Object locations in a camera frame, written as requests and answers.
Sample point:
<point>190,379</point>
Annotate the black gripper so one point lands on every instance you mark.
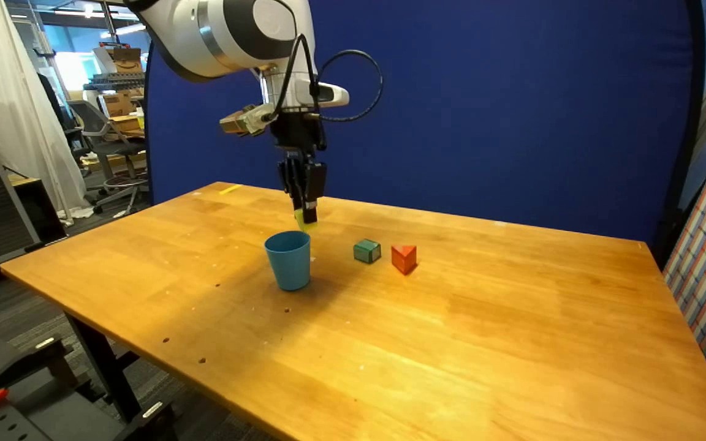
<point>297,134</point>

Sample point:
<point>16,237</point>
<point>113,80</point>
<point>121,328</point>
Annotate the small yellow cube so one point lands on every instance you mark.
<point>297,219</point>

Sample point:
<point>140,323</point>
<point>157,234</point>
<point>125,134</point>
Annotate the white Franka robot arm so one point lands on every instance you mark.
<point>221,31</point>

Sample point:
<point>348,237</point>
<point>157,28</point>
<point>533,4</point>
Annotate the blue plastic cup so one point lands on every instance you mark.
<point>289,260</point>

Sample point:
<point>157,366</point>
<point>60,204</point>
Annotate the small green cube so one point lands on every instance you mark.
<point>365,251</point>

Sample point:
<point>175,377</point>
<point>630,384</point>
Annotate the orange triangular block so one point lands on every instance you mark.
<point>402,258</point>

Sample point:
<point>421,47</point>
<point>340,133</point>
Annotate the metal shelf with boxes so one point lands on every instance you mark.
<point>121,105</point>

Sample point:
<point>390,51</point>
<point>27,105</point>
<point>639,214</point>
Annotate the blue fabric backdrop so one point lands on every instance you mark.
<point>516,105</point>

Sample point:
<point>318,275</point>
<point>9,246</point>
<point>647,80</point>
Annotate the black table leg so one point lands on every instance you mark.
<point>108,367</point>

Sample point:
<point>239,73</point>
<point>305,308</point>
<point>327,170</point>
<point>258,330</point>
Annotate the white curtain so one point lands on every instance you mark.
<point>11,98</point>

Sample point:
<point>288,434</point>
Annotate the black floor equipment base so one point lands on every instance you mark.
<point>50,407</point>

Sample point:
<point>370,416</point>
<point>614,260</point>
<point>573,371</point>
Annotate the tan wrist camera box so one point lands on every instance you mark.
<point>243,121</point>

